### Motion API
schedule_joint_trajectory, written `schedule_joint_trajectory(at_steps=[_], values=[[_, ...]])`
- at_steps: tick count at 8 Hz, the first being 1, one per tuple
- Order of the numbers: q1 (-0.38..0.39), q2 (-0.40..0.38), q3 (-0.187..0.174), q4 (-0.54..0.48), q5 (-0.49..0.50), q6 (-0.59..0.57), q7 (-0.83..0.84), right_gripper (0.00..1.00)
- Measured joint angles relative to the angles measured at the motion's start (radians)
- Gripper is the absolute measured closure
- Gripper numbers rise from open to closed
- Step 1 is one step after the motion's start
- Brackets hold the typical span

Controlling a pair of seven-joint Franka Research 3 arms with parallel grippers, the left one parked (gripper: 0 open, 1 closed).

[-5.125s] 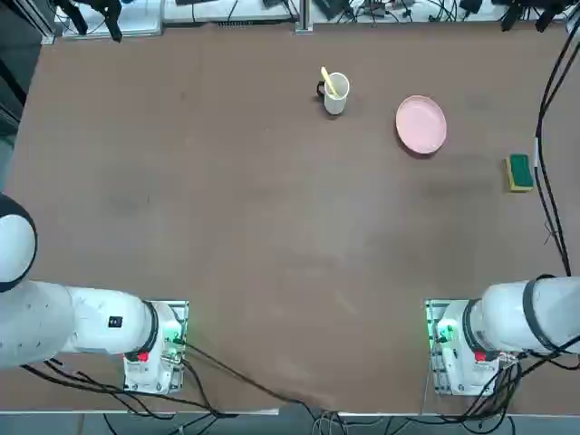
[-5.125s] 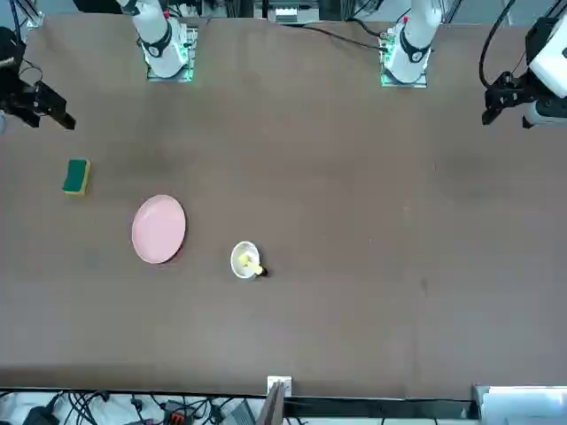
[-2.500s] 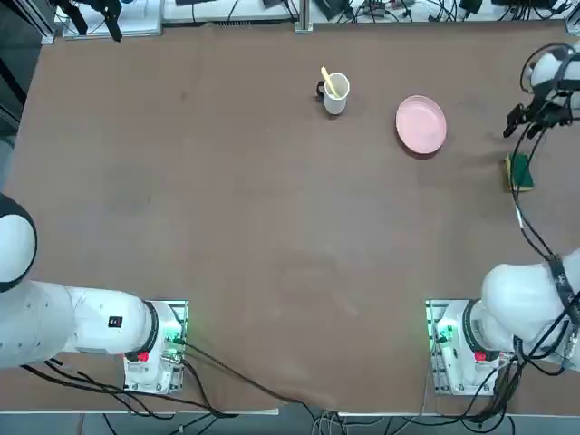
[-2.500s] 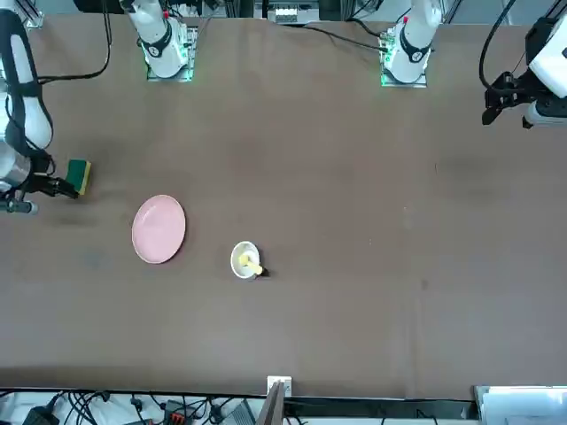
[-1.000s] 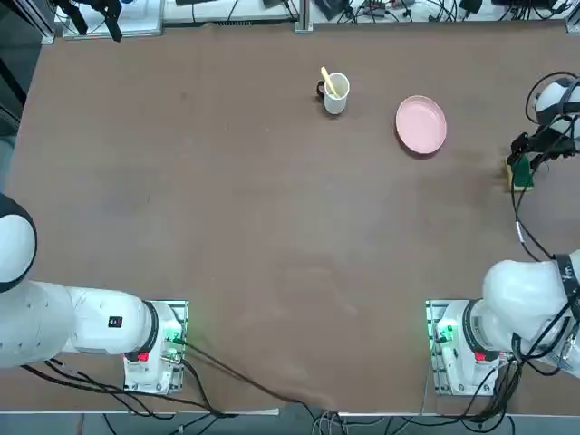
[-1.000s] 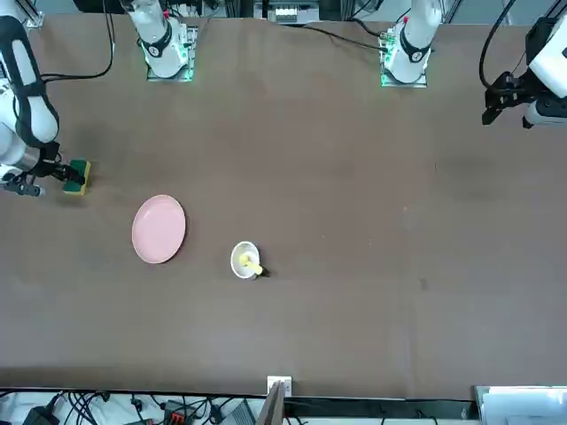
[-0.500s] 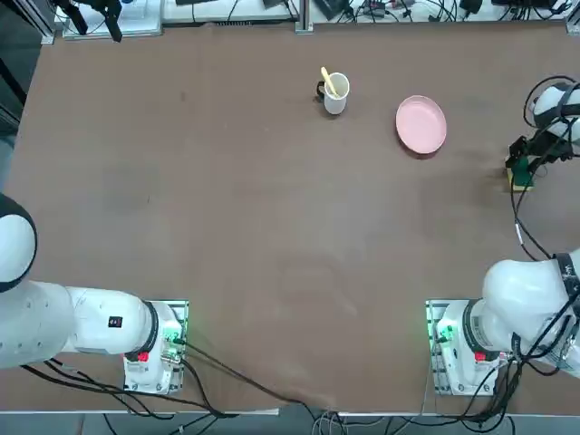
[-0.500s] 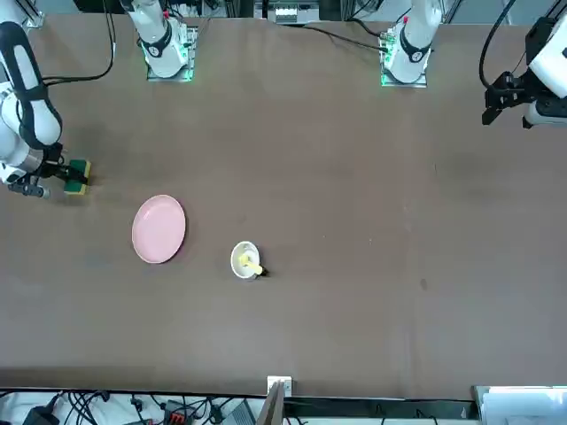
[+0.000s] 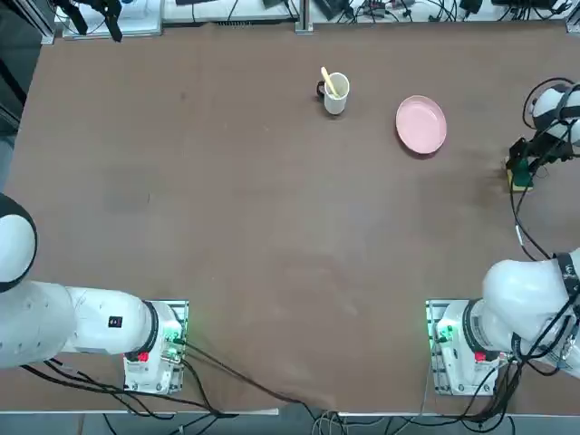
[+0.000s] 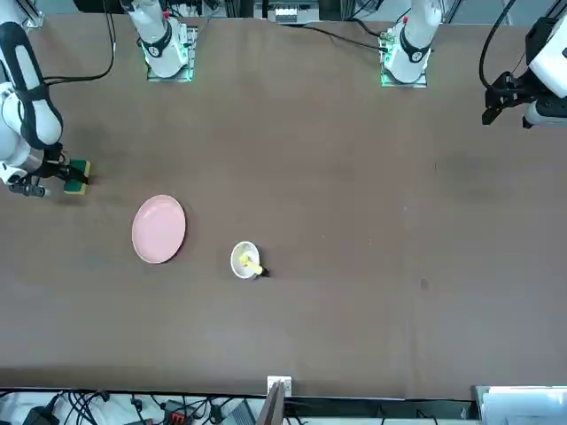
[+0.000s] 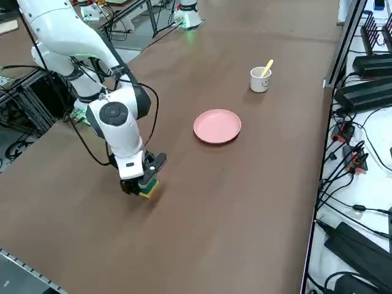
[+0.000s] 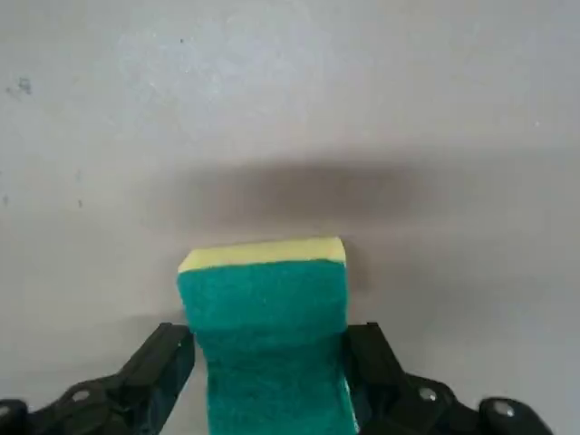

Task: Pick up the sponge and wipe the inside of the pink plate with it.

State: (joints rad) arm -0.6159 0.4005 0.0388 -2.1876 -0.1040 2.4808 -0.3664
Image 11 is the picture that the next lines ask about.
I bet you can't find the black metal frame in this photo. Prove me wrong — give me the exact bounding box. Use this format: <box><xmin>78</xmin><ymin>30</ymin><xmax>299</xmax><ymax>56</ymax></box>
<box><xmin>0</xmin><ymin>64</ymin><xmax>62</xmax><ymax>137</ymax></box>

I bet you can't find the orange and black connector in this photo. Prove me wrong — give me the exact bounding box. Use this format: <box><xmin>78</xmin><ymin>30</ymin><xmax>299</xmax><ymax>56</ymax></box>
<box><xmin>332</xmin><ymin>121</ymin><xmax>356</xmax><ymax>143</ymax></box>
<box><xmin>342</xmin><ymin>142</ymin><xmax>370</xmax><ymax>175</ymax></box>

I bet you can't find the white smiley mug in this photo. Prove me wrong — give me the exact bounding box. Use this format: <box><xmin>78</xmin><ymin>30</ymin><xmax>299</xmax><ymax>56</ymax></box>
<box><xmin>250</xmin><ymin>67</ymin><xmax>273</xmax><ymax>93</ymax></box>

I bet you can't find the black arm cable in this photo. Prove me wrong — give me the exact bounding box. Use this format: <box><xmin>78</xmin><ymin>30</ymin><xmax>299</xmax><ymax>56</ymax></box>
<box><xmin>17</xmin><ymin>0</ymin><xmax>160</xmax><ymax>168</ymax></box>

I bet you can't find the pink plate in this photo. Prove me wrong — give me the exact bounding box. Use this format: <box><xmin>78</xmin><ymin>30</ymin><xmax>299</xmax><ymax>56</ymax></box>
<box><xmin>193</xmin><ymin>108</ymin><xmax>243</xmax><ymax>146</ymax></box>

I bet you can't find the black power adapter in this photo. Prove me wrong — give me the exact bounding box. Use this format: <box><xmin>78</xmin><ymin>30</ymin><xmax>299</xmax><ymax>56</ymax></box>
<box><xmin>323</xmin><ymin>222</ymin><xmax>392</xmax><ymax>294</ymax></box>

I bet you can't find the cardboard piece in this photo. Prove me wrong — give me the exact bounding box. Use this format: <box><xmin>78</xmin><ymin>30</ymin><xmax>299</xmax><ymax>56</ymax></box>
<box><xmin>0</xmin><ymin>20</ymin><xmax>19</xmax><ymax>35</ymax></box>

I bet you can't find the yellow spoon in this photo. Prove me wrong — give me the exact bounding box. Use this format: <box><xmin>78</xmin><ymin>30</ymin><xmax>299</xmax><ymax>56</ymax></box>
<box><xmin>260</xmin><ymin>59</ymin><xmax>274</xmax><ymax>78</ymax></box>

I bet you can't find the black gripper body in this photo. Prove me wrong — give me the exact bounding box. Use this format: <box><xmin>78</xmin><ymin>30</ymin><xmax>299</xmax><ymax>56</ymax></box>
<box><xmin>142</xmin><ymin>151</ymin><xmax>156</xmax><ymax>180</ymax></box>

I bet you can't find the aluminium rail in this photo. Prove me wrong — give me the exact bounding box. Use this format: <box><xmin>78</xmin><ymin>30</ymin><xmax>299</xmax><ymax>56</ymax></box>
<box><xmin>0</xmin><ymin>247</ymin><xmax>70</xmax><ymax>294</ymax></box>

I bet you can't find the green and yellow sponge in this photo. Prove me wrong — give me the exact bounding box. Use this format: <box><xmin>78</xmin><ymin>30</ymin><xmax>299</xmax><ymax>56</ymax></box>
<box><xmin>138</xmin><ymin>178</ymin><xmax>161</xmax><ymax>201</ymax></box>

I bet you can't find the black comb rack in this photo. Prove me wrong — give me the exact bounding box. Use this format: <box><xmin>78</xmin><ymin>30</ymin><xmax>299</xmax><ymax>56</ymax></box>
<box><xmin>360</xmin><ymin>12</ymin><xmax>392</xmax><ymax>56</ymax></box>

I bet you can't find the long black ribbed box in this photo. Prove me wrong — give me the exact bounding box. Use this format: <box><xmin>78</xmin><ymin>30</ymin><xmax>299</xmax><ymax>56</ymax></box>
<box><xmin>333</xmin><ymin>76</ymin><xmax>392</xmax><ymax>115</ymax></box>

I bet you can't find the aluminium camera post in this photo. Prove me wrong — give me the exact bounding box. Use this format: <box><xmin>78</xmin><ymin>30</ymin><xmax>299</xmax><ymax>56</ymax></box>
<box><xmin>323</xmin><ymin>0</ymin><xmax>368</xmax><ymax>89</ymax></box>

